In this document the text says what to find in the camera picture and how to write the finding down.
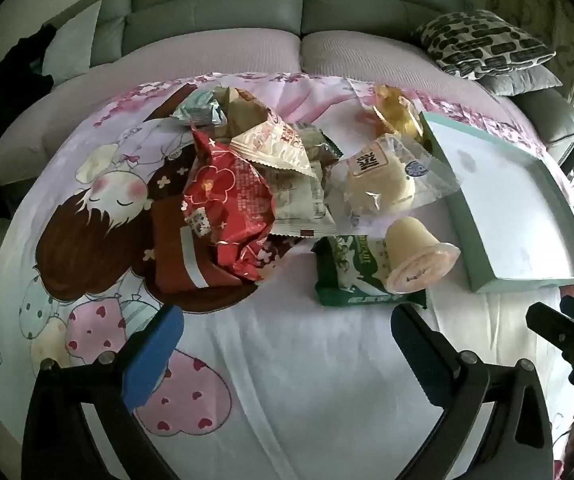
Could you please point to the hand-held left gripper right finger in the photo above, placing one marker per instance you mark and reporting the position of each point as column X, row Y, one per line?
column 414, row 355

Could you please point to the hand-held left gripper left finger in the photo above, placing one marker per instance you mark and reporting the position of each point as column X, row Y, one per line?
column 154, row 355

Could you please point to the dark red striped packet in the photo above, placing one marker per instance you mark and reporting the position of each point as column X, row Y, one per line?
column 172, row 255

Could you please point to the green biscuit packet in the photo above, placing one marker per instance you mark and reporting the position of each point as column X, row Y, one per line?
column 347, row 275

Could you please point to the teal cardboard box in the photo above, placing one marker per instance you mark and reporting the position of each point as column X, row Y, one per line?
column 512, row 200

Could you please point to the clear bun packet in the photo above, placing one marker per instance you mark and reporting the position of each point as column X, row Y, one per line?
column 382, row 185

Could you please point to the red foil snack packet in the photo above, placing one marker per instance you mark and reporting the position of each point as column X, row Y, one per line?
column 227, row 195

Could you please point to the white grey snack packet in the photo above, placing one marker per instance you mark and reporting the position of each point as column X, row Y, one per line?
column 302, row 205

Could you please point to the yellow bread packet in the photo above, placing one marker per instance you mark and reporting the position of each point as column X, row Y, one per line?
column 397, row 110

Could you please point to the small teal packet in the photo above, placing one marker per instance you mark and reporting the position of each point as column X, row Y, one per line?
column 199, row 110

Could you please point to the jelly cup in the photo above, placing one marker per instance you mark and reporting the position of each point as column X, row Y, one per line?
column 414, row 255

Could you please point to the pink printed blanket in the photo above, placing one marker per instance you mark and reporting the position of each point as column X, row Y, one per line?
column 287, row 385

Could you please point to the small dark green packet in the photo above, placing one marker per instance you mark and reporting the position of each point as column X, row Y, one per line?
column 324, row 142

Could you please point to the grey pillow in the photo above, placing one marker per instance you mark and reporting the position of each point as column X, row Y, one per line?
column 522, row 82

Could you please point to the cream red printed packet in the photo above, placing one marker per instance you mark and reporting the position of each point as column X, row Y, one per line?
column 277, row 145

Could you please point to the dark clothing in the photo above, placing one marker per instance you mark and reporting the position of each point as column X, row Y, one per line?
column 12, row 110

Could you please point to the black white patterned pillow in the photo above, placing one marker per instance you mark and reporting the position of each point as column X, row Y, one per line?
column 482, row 42

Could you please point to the lilac sofa cover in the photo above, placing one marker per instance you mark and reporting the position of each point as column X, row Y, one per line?
column 217, row 60

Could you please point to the pale cushion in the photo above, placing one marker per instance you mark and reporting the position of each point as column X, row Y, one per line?
column 74, row 45

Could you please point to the grey sofa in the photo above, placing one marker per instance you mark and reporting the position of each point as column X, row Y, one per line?
column 217, row 5

